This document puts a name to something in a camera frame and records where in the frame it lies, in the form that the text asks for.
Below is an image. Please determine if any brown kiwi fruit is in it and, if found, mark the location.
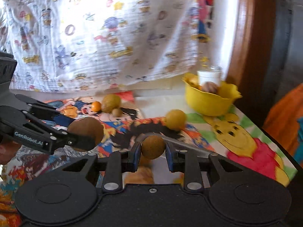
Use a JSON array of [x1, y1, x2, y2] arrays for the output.
[[67, 117, 104, 152]]

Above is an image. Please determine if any round yellow lemon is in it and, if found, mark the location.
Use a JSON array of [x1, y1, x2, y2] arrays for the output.
[[165, 109, 187, 131]]

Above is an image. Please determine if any small orange kumquat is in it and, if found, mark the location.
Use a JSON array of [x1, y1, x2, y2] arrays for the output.
[[91, 101, 102, 112]]

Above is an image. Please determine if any small brown round fruit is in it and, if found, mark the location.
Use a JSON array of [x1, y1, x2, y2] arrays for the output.
[[111, 108, 123, 117]]

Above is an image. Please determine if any large brown-green fruit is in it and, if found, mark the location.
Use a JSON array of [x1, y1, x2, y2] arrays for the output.
[[101, 94, 121, 113]]

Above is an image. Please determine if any person's left hand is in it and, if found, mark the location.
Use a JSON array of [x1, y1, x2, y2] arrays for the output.
[[0, 138, 22, 165]]

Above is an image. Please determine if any grey metal tray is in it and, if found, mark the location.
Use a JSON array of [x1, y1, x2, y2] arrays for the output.
[[135, 132, 214, 184]]

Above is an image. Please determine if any colourful cartoon drawing mat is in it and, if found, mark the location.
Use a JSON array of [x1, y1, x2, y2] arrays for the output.
[[0, 91, 298, 227]]

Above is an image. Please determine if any yellow plastic bowl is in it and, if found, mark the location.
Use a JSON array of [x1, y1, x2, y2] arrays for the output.
[[182, 73, 242, 116]]

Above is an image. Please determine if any white cartoon print cloth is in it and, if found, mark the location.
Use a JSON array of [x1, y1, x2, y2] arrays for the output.
[[1, 0, 214, 93]]

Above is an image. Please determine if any striped pepino in bowl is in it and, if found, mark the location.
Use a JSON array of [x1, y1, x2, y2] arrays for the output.
[[201, 82, 219, 94]]

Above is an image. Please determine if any yellow apple in bowl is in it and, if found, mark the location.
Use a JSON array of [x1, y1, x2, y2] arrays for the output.
[[187, 75, 200, 89]]

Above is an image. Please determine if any white foam cup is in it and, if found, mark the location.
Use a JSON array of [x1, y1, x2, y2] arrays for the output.
[[197, 65, 222, 86]]

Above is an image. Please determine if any girl in orange dress poster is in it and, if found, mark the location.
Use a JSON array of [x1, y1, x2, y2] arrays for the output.
[[263, 84, 302, 166]]

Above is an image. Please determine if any brown wooden frame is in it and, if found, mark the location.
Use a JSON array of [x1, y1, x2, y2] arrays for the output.
[[226, 0, 276, 126]]

